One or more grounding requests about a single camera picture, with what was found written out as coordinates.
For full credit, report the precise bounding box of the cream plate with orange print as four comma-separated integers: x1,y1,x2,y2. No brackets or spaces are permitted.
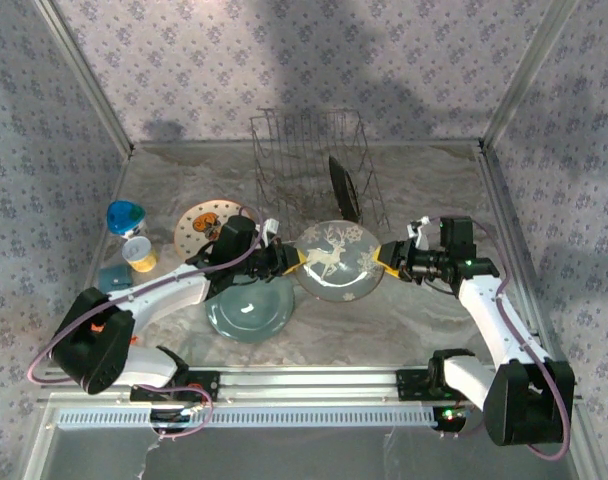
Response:
173,198,258,259

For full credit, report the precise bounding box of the glass plate with reindeer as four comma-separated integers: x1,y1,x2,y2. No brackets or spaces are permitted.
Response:
293,218,385,304

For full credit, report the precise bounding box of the blue-grey plate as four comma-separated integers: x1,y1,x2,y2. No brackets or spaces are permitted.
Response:
205,274,296,344

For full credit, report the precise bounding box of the black plate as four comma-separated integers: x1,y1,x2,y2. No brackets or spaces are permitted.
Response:
327,154,363,224

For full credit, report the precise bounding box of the yellow cup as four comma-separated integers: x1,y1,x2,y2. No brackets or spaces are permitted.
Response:
121,235,160,274

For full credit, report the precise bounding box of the blue cup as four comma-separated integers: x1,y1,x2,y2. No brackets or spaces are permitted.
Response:
106,199,148,239

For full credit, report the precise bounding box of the teal pouch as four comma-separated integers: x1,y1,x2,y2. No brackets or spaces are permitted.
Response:
97,263,134,294

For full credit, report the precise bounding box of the black controller board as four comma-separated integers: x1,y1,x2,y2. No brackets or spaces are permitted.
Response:
431,405,469,437
150,407,195,437

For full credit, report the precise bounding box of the aluminium side rail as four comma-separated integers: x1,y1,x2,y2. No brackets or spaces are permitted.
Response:
476,142,585,401

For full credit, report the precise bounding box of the aluminium front rail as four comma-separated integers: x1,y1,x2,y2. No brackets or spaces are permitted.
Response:
38,366,584,407

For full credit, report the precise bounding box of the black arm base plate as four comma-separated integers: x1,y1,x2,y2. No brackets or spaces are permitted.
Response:
129,368,221,404
396,367,460,401

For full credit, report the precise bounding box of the metal wire dish rack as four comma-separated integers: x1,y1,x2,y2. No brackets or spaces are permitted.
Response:
248,106,393,234

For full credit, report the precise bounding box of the white slotted cable duct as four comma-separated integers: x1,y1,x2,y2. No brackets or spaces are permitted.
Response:
56,405,440,430

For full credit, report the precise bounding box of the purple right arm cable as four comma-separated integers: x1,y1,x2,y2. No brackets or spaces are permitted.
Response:
421,213,573,461

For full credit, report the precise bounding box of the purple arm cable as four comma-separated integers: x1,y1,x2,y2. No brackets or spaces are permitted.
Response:
27,207,263,442
421,213,573,461

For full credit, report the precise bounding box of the aluminium frame post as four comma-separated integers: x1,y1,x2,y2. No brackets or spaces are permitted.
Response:
478,0,583,151
31,0,135,156

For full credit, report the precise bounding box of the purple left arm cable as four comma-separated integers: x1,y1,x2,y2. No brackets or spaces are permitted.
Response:
27,207,263,442

